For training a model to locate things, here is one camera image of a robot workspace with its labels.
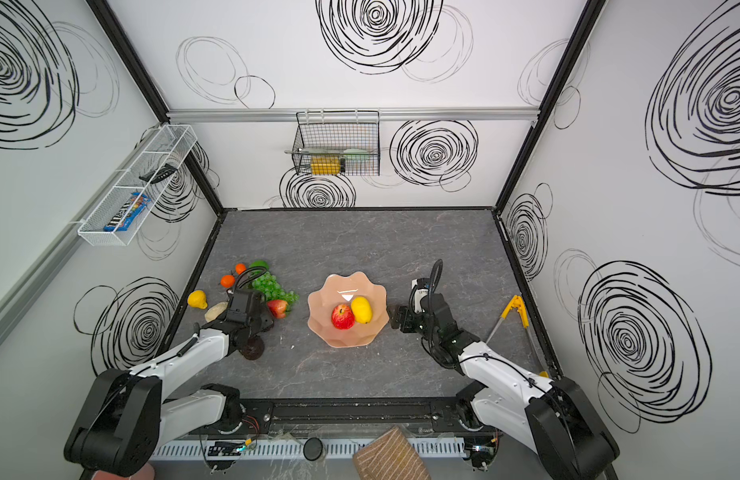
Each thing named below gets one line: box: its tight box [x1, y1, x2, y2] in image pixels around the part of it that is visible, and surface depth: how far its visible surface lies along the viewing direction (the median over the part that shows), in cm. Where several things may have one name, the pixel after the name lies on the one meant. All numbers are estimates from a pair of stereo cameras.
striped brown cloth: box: [352, 425, 432, 480], surface depth 69 cm
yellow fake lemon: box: [351, 296, 373, 324], surface depth 89 cm
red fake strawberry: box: [267, 299, 288, 319], surface depth 90 cm
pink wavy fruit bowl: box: [308, 272, 390, 348], surface depth 89 cm
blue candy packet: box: [104, 192, 152, 232], surface depth 72 cm
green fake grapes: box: [251, 271, 300, 307], surface depth 96 cm
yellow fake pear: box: [187, 290, 208, 310], surface depth 93 cm
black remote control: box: [138, 163, 178, 184], surface depth 82 cm
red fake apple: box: [331, 304, 355, 330], surface depth 87 cm
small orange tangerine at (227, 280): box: [220, 274, 235, 288], surface depth 98 cm
